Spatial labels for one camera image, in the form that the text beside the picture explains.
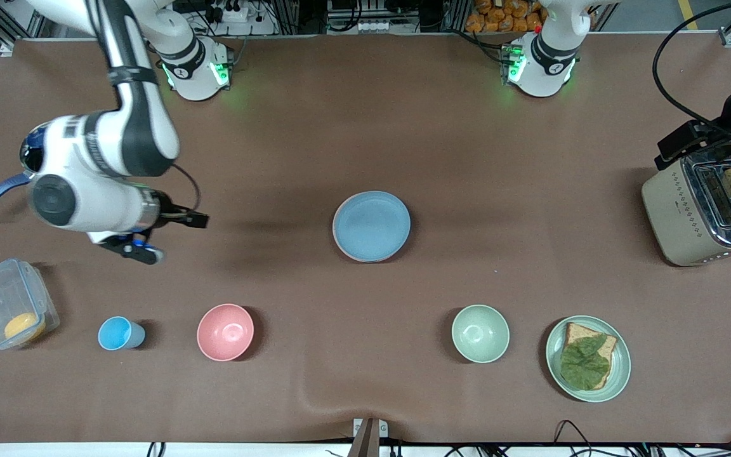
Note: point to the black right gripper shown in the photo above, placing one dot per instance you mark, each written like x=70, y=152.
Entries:
x=166, y=209

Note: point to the pink plate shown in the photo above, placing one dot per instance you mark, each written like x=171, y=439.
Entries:
x=334, y=232

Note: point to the blue plate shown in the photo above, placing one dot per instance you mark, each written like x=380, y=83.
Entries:
x=372, y=227

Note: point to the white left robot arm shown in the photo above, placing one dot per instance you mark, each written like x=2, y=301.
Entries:
x=546, y=63

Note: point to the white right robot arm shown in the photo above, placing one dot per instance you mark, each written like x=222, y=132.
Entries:
x=131, y=127

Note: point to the beige and chrome toaster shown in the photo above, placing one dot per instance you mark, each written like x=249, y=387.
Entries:
x=673, y=216

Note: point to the pink bowl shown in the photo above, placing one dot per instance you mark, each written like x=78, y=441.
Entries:
x=225, y=332

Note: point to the blue cup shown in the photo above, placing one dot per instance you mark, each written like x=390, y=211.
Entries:
x=117, y=334

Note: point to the brown table cloth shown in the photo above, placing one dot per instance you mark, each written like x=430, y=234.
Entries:
x=365, y=127

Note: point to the yellow round food piece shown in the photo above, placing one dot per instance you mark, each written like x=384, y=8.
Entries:
x=24, y=326

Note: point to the white power strip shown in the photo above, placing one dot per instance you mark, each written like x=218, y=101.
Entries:
x=229, y=13

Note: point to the brown bread slice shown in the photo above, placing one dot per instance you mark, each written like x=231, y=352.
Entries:
x=578, y=331

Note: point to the pile of orange packets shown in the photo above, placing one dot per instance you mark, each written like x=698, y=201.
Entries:
x=499, y=16

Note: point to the green plate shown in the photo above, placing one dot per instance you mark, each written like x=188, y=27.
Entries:
x=620, y=365

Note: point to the green lettuce leaf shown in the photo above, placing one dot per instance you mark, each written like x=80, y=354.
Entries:
x=584, y=365

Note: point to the green bowl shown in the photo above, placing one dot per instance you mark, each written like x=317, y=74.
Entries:
x=480, y=334

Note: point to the metal table edge bracket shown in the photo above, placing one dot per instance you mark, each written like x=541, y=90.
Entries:
x=368, y=439

